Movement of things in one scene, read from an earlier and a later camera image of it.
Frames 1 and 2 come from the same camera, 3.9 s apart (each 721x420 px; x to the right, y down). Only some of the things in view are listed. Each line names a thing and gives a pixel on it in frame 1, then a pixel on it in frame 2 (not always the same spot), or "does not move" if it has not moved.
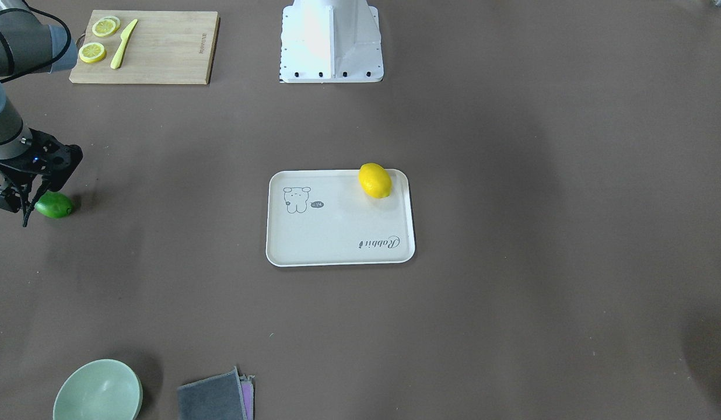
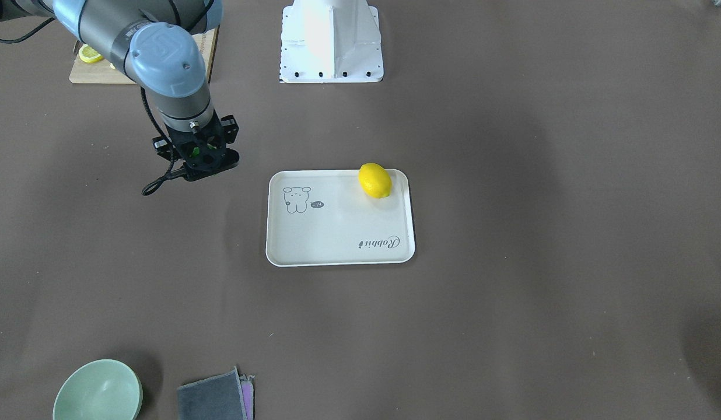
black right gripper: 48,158 -> 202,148
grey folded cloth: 224,396 does not move
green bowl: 101,389 does not move
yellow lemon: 375,180 does not move
